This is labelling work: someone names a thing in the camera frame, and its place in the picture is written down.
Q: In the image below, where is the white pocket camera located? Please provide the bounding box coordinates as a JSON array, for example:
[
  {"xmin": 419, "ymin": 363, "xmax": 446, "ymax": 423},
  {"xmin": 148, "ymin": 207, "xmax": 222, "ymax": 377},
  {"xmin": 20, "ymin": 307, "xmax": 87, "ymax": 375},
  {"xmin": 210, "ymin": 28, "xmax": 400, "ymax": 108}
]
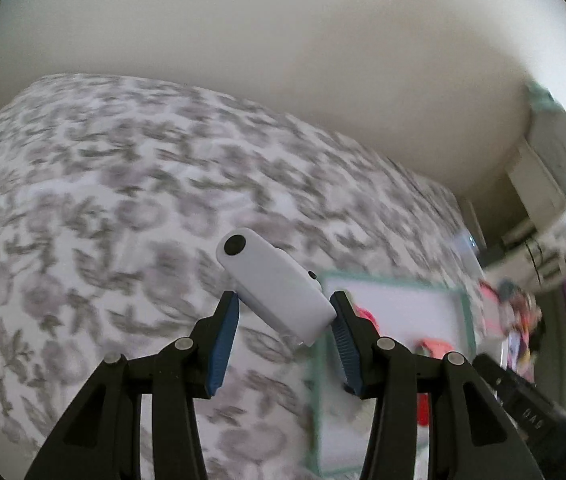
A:
[{"xmin": 215, "ymin": 228, "xmax": 338, "ymax": 347}]

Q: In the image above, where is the colourful clutter pile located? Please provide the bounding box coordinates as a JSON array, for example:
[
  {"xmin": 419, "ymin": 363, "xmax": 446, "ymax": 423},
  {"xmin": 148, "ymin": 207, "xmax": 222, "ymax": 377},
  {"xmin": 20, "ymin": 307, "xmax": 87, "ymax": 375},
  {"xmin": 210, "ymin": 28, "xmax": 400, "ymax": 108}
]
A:
[{"xmin": 480, "ymin": 280, "xmax": 546, "ymax": 366}]

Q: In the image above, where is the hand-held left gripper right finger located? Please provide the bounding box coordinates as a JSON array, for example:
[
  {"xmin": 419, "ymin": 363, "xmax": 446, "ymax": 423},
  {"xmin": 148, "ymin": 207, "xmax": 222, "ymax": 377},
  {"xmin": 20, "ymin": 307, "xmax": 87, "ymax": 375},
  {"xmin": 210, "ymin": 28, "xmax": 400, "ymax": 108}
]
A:
[{"xmin": 329, "ymin": 290, "xmax": 546, "ymax": 480}]

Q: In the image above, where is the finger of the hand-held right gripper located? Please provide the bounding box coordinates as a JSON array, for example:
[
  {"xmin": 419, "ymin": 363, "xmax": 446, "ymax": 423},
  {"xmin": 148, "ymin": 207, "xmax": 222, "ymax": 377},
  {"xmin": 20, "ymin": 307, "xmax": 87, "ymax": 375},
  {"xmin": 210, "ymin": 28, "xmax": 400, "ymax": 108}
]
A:
[{"xmin": 473, "ymin": 354, "xmax": 566, "ymax": 441}]

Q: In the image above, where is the small white box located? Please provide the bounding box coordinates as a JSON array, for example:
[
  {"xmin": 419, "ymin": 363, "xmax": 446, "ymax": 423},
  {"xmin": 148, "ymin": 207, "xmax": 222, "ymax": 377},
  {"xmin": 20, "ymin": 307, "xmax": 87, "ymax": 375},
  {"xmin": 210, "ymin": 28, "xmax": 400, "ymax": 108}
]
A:
[{"xmin": 454, "ymin": 229, "xmax": 484, "ymax": 263}]

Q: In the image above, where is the white tray with teal rim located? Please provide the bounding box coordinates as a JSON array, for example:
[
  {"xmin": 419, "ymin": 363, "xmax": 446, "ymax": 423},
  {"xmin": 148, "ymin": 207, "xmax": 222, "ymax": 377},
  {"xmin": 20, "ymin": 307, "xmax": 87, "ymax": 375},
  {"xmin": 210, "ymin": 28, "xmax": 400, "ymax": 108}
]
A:
[{"xmin": 305, "ymin": 271, "xmax": 476, "ymax": 476}]

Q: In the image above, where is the white furniture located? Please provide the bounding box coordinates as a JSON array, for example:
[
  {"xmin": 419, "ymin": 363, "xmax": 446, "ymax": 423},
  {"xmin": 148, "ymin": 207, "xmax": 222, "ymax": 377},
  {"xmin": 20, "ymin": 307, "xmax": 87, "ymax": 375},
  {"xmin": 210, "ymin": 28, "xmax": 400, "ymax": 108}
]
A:
[{"xmin": 507, "ymin": 82, "xmax": 566, "ymax": 281}]

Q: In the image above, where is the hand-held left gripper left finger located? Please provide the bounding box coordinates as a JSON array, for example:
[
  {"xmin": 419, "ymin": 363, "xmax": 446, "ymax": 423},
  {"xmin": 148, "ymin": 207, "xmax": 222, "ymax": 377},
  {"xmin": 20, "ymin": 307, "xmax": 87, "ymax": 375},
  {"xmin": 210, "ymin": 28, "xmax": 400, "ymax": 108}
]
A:
[{"xmin": 23, "ymin": 290, "xmax": 241, "ymax": 480}]

